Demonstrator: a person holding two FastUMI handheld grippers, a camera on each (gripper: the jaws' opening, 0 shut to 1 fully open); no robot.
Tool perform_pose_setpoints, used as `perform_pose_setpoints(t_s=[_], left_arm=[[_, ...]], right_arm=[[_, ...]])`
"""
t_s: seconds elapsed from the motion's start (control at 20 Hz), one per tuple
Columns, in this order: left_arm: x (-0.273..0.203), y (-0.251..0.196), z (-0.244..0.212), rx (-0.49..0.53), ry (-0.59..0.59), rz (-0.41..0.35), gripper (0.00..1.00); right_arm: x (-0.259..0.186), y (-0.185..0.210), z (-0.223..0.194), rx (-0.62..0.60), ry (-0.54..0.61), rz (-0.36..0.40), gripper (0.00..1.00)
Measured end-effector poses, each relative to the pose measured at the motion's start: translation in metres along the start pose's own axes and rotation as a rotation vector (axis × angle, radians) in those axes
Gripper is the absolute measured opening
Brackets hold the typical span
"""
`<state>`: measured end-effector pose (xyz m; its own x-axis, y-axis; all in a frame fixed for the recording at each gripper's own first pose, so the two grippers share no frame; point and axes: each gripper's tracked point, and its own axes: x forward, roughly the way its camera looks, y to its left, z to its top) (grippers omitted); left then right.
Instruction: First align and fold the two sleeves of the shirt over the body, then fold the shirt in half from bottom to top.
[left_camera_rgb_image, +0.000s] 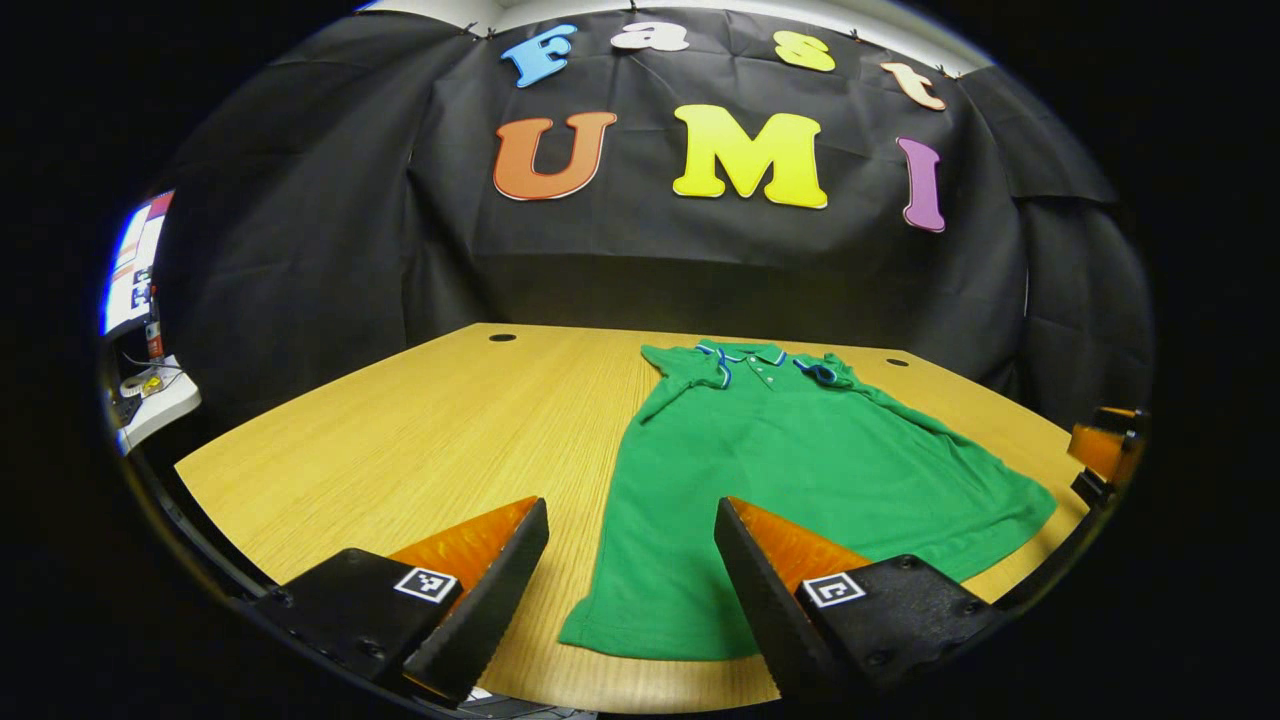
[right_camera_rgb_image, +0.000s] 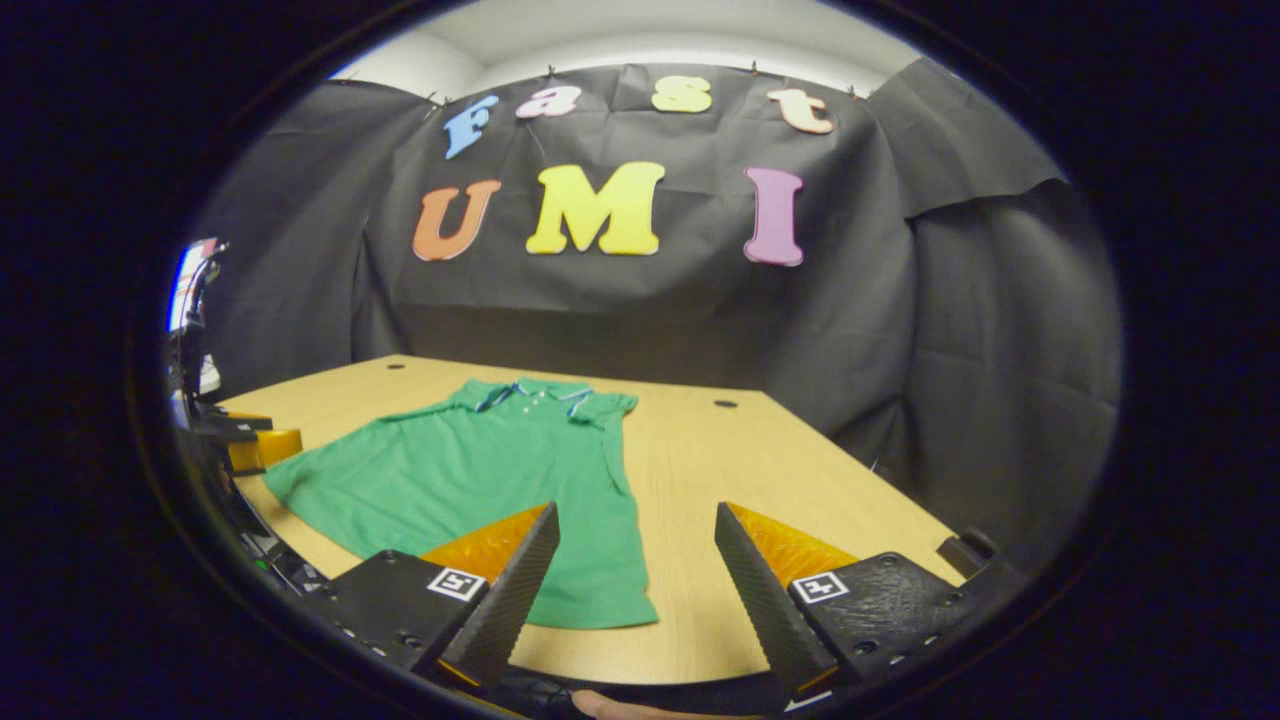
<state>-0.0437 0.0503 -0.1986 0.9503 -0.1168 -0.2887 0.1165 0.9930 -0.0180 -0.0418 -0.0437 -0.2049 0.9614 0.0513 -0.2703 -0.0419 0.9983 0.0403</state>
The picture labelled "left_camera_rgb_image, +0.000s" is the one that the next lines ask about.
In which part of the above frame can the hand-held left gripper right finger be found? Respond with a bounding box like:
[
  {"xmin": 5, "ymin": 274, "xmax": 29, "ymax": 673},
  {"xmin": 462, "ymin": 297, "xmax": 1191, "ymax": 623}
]
[{"xmin": 713, "ymin": 497, "xmax": 1001, "ymax": 701}]

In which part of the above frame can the green T-shirt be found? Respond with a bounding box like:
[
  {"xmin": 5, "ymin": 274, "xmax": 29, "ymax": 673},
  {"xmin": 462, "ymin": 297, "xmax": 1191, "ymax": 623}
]
[{"xmin": 558, "ymin": 340, "xmax": 1058, "ymax": 663}]

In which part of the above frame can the white side table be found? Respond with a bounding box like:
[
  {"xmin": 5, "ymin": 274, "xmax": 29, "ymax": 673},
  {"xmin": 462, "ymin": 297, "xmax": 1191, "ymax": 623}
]
[{"xmin": 112, "ymin": 355, "xmax": 203, "ymax": 453}]

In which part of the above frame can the black backdrop cloth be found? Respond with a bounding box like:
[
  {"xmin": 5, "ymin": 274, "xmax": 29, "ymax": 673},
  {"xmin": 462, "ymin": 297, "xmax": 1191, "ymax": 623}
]
[{"xmin": 150, "ymin": 8, "xmax": 1156, "ymax": 431}]

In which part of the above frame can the computer monitor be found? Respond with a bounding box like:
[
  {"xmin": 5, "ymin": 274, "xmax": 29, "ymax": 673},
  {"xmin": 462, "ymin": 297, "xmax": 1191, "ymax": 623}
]
[{"xmin": 103, "ymin": 190, "xmax": 176, "ymax": 336}]

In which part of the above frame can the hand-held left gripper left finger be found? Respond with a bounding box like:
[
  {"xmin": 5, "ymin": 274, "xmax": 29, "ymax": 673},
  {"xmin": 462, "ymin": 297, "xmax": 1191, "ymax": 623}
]
[{"xmin": 255, "ymin": 497, "xmax": 549, "ymax": 706}]

